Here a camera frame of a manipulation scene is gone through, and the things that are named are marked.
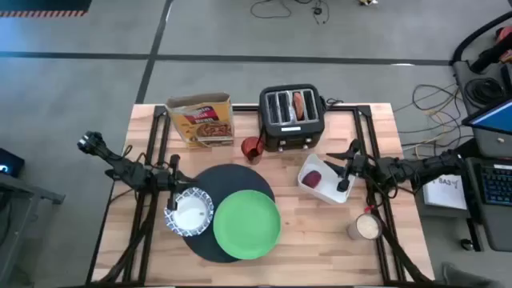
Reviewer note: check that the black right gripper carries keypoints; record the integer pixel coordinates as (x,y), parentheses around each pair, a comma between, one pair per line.
(358,166)

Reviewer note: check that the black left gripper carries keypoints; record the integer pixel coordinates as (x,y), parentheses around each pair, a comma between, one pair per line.
(164,179)

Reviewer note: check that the white rectangular plastic container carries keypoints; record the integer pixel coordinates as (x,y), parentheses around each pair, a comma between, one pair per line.
(336,188)

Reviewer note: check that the dark red plum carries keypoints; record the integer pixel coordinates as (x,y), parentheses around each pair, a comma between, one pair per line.
(312,178)

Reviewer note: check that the blue patterned paper bowl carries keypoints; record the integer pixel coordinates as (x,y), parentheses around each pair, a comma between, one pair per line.
(192,216)

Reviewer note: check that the yellow raisin bran cereal box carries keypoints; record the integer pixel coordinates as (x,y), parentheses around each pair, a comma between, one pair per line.
(204,120)

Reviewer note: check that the brown bagel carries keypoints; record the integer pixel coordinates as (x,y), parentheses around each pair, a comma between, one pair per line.
(298,105)

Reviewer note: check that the green plastic plate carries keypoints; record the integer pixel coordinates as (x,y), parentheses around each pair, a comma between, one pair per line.
(248,226)

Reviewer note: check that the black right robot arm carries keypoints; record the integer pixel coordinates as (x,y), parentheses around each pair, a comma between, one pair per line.
(420,166)

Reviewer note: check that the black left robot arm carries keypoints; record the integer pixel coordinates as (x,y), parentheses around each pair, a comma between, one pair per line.
(128,170)

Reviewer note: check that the round black placemat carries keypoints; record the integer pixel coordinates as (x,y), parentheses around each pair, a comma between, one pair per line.
(232,176)

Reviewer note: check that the small red clip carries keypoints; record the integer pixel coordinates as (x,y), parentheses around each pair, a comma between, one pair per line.
(369,208)

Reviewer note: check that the black four-slot toaster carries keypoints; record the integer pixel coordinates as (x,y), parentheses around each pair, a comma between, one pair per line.
(292,136)

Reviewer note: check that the glass of oats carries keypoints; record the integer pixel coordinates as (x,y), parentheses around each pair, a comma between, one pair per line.
(367,226)

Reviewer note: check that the white paper note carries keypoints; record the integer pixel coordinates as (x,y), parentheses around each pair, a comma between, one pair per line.
(444,194)

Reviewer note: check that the black computer mouse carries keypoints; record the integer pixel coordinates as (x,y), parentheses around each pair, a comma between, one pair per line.
(466,244)

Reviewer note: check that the backlit black keyboard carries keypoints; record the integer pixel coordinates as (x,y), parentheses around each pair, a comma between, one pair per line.
(498,184)

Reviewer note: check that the open laptop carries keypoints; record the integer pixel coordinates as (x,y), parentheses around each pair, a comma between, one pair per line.
(494,120)

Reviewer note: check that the grey metal stand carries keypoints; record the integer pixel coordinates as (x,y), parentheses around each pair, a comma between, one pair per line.
(24,192)

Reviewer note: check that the black curved cart tube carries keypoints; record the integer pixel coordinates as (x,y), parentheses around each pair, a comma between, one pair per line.
(464,42)

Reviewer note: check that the black computer box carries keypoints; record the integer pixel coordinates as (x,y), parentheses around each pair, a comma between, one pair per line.
(10,164)

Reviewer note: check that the red and black tool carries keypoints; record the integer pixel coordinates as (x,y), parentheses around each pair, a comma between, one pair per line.
(494,54)

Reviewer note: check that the black hazard-striped floor mat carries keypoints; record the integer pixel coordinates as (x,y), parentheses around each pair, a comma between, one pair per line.
(44,5)

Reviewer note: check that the black metal table frame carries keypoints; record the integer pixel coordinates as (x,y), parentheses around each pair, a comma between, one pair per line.
(244,107)

